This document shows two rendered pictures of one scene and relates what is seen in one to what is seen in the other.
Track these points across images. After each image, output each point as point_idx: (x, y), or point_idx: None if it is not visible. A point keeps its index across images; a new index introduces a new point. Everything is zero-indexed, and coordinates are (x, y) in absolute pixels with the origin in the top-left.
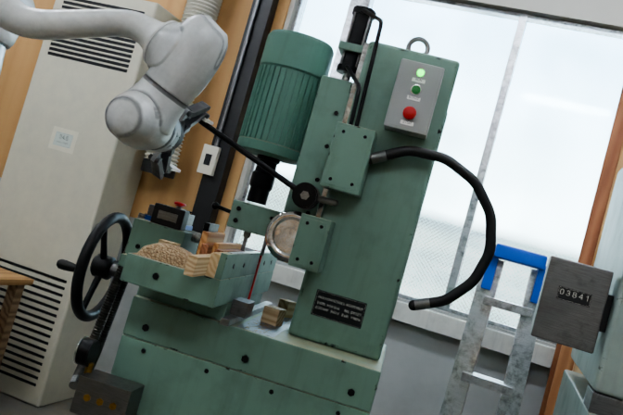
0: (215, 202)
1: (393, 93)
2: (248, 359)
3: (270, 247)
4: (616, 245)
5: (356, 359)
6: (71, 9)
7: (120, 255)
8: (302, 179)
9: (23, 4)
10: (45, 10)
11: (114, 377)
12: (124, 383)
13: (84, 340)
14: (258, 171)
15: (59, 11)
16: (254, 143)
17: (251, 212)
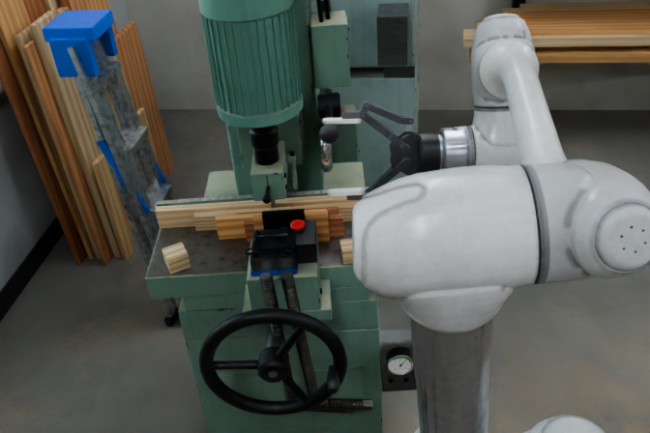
0: (268, 195)
1: None
2: None
3: (332, 168)
4: None
5: (344, 173)
6: (546, 112)
7: (331, 310)
8: None
9: (559, 158)
10: (555, 138)
11: (388, 350)
12: (393, 340)
13: (407, 354)
14: (275, 129)
15: (552, 125)
16: (300, 104)
17: (284, 167)
